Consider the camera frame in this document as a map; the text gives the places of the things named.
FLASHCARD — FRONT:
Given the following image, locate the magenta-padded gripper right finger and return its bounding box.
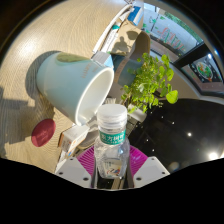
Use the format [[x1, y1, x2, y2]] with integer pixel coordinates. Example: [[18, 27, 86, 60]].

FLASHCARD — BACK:
[[128, 145, 171, 189]]

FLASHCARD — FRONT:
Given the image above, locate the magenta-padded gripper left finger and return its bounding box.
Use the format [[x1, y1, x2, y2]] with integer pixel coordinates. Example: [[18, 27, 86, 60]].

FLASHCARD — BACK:
[[54, 145, 98, 190]]

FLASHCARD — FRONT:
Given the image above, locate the clear plastic water bottle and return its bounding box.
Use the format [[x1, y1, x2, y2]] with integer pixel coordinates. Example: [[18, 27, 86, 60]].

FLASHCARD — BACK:
[[93, 103, 131, 180]]

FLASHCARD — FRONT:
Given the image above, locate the flat round red coaster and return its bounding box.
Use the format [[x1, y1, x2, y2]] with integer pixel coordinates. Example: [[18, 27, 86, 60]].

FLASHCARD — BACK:
[[30, 118, 57, 148]]

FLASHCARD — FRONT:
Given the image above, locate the group of ceiling lights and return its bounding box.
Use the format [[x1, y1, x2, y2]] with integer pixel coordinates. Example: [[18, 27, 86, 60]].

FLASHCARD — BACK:
[[184, 129, 223, 162]]

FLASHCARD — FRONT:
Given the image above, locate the white ceramic mug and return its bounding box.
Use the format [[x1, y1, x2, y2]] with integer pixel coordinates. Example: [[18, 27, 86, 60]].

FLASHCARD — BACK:
[[35, 50, 115, 127]]

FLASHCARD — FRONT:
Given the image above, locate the green potted plant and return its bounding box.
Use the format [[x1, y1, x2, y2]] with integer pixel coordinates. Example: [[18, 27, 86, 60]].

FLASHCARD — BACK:
[[113, 52, 179, 116]]

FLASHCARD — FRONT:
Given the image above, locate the colourful window poster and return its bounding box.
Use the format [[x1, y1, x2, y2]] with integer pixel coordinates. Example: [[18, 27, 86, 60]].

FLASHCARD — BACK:
[[189, 54, 224, 84]]

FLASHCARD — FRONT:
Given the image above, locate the light blue carton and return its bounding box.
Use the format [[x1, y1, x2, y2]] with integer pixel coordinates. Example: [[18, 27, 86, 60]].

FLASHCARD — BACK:
[[91, 51, 115, 70]]

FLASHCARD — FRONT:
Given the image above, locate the brown paper bag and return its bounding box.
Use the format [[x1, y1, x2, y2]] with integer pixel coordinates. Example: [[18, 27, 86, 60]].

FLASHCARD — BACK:
[[111, 19, 152, 64]]

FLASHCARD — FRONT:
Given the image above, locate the white tube with green cap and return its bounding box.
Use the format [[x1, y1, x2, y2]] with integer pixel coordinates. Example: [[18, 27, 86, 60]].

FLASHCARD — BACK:
[[94, 11, 132, 54]]

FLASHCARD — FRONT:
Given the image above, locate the small blue white box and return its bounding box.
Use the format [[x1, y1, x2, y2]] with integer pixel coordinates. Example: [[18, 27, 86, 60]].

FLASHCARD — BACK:
[[128, 4, 145, 26]]

